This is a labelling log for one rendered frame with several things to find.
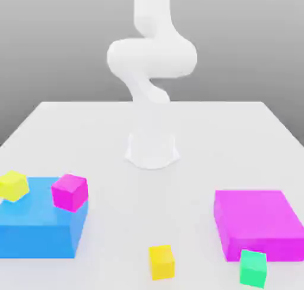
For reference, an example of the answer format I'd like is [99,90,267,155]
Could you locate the small magenta cube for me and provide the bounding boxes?
[51,173,89,213]

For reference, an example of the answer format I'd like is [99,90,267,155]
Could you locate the small lime yellow cube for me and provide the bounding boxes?
[0,170,30,203]

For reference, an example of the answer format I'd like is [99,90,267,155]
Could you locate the small green cube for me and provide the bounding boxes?
[239,248,267,289]

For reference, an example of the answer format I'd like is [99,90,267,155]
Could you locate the large magenta box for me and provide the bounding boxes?
[213,190,304,263]

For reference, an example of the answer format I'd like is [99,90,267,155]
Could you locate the large blue box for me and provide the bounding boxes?
[0,177,89,259]

